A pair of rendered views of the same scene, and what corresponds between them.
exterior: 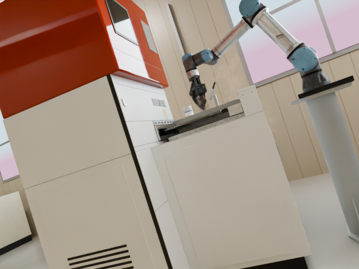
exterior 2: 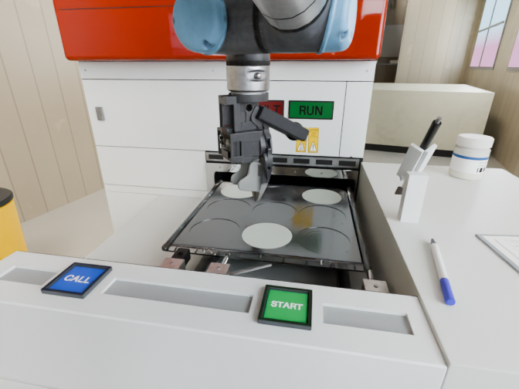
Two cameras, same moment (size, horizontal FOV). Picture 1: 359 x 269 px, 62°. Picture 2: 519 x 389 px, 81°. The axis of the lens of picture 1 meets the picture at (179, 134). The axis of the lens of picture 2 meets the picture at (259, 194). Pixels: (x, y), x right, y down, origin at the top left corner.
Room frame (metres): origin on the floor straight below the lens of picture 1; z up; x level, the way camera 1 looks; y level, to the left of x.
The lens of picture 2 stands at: (1.87, -0.77, 1.21)
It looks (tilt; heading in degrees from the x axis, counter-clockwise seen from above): 23 degrees down; 84
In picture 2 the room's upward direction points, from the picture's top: straight up
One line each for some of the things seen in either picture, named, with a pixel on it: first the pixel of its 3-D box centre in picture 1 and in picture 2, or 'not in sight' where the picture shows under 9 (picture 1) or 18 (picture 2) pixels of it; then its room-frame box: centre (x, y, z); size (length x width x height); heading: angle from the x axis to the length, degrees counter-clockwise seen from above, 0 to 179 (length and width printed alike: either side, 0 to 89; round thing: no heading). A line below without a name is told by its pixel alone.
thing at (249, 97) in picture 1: (251, 102); (185, 338); (1.80, -0.47, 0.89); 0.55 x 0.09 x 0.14; 164
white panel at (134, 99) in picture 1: (151, 113); (219, 135); (1.84, 0.13, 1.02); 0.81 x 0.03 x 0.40; 164
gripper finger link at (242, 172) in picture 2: (200, 102); (245, 178); (1.90, -0.19, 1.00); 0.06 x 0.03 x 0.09; 21
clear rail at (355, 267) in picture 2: not in sight; (261, 257); (1.92, -0.32, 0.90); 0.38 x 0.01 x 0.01; 164
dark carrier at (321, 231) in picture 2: (197, 120); (274, 212); (1.96, -0.14, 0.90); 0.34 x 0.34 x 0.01; 74
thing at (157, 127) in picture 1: (168, 131); (278, 181); (2.01, 0.06, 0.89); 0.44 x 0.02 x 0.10; 164
